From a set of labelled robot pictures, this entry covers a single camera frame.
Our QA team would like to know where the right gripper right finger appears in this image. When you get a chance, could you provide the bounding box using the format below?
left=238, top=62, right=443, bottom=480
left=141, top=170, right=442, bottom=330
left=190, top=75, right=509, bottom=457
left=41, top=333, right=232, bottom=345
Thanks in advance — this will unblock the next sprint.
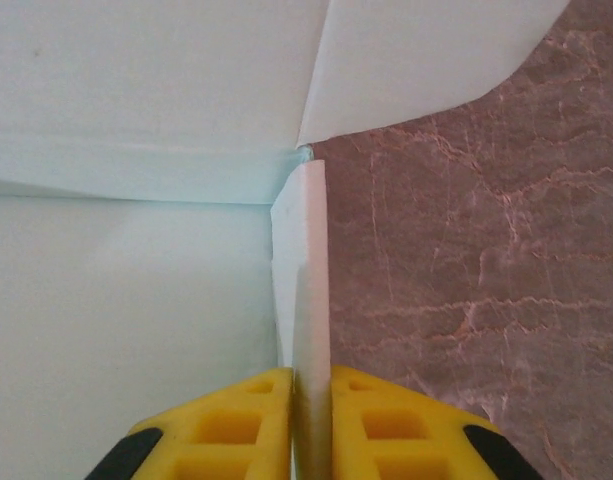
left=330, top=364, right=545, bottom=480

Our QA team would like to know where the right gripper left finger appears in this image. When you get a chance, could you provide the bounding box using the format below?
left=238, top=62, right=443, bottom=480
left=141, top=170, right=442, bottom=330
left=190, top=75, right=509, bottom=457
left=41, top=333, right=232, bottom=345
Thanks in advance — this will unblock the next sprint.
left=88, top=367, right=293, bottom=480

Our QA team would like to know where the light green paper box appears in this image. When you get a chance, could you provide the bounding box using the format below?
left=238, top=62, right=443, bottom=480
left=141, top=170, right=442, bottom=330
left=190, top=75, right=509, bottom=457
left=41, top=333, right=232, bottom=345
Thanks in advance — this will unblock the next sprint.
left=0, top=0, right=573, bottom=480

